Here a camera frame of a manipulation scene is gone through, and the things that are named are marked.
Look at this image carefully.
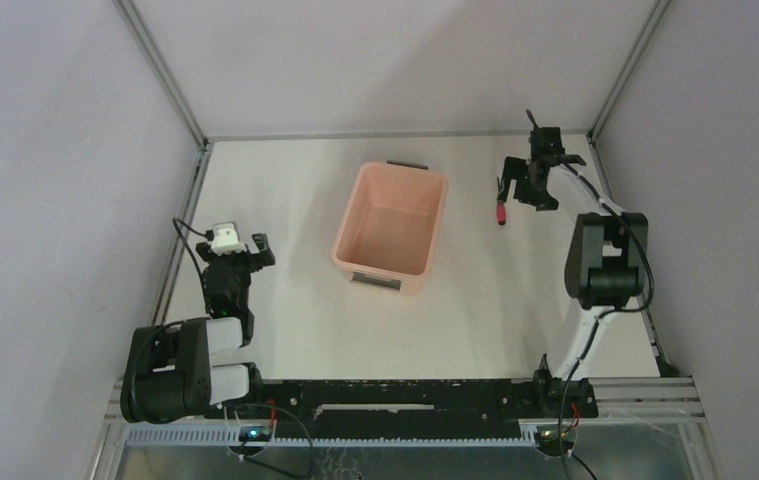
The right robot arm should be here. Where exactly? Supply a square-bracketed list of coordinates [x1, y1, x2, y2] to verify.
[495, 125, 654, 395]

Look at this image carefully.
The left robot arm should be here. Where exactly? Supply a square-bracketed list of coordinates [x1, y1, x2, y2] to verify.
[120, 233, 275, 424]

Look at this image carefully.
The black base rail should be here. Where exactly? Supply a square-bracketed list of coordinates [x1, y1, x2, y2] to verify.
[241, 379, 599, 441]

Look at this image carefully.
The aluminium frame profile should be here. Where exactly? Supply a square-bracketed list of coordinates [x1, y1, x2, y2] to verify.
[112, 1, 726, 479]

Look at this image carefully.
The pink plastic bin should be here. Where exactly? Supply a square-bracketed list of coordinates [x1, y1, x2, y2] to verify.
[331, 161, 449, 296]

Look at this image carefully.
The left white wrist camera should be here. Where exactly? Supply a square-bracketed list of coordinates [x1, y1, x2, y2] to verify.
[210, 222, 247, 255]

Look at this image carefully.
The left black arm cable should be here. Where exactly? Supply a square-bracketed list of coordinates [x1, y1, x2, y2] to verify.
[172, 217, 215, 299]

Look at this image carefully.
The red black screwdriver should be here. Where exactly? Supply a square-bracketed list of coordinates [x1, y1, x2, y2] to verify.
[496, 178, 508, 226]

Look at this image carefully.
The left controller board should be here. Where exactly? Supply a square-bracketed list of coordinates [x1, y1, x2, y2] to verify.
[239, 426, 273, 443]

